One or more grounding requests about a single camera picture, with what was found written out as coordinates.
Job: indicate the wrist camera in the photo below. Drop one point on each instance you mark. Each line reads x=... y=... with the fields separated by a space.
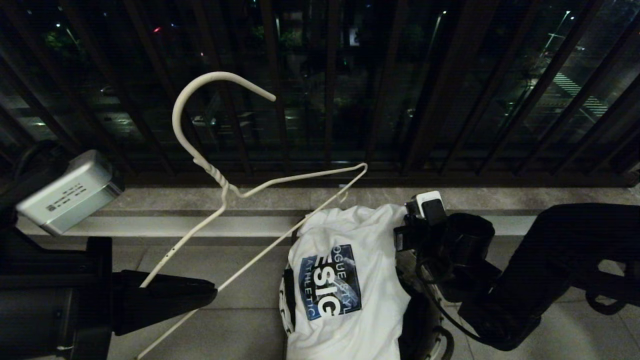
x=430 y=205
x=70 y=195

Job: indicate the dark metal balcony railing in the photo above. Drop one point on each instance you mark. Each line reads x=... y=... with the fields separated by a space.
x=450 y=85

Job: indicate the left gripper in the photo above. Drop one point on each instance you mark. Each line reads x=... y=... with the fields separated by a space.
x=55 y=320

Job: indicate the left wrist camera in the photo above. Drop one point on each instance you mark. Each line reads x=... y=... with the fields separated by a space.
x=70 y=195

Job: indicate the white printed t-shirt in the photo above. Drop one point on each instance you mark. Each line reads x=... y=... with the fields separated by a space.
x=350 y=235

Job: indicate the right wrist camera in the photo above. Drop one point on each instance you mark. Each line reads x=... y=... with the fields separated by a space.
x=430 y=205

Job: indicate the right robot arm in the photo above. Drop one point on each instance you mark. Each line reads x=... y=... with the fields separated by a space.
x=560 y=255

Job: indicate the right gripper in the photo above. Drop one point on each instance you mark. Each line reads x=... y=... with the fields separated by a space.
x=417 y=242

